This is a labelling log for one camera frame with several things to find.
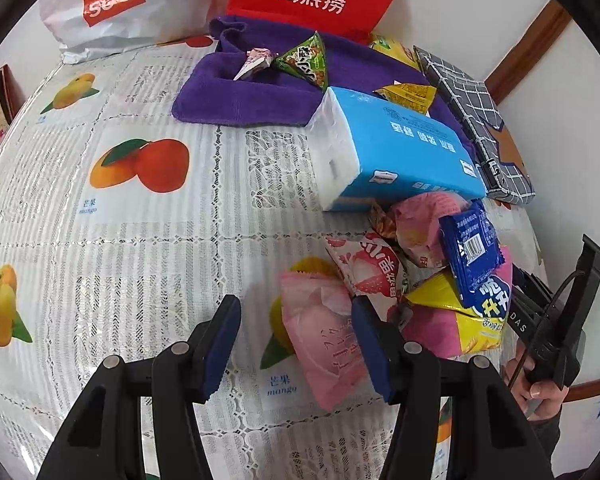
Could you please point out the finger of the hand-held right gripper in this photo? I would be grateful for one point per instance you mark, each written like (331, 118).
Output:
(527, 285)

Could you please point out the grey checked cloth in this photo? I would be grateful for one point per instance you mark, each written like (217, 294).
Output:
(470, 100)

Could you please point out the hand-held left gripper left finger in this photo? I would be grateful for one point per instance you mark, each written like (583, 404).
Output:
(222, 347)

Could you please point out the yellow snack bag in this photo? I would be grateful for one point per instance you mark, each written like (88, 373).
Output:
(395, 52)

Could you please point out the purple towel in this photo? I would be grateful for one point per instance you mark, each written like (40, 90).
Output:
(240, 100)

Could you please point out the blue snack packet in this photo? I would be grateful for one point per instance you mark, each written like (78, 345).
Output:
(470, 245)

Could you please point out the green triangular snack packet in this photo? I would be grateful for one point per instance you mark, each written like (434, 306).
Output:
(305, 60)

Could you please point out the white plastic bag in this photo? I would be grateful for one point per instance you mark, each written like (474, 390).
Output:
(145, 15)

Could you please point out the pale pink snack packet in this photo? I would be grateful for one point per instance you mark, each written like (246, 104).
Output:
(320, 345)

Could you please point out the yellow pink snack packet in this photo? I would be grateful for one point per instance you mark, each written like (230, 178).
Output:
(440, 330)

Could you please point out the person's right forearm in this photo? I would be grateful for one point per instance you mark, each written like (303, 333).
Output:
(547, 440)

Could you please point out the pink white long snack packet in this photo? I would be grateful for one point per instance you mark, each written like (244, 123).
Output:
(255, 60)

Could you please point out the brown wooden door frame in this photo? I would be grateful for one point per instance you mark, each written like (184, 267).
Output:
(530, 45)

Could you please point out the strawberry print triangular packet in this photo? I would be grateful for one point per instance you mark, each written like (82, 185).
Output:
(370, 270)

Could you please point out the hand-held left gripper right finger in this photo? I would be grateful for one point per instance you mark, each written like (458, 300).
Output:
(375, 350)

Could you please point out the yellow triangular snack packet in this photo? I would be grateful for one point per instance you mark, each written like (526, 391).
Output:
(405, 96)

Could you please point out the blue tissue pack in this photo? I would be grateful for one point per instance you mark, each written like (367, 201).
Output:
(395, 150)

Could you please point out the person's right hand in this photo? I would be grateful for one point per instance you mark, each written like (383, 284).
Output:
(542, 395)

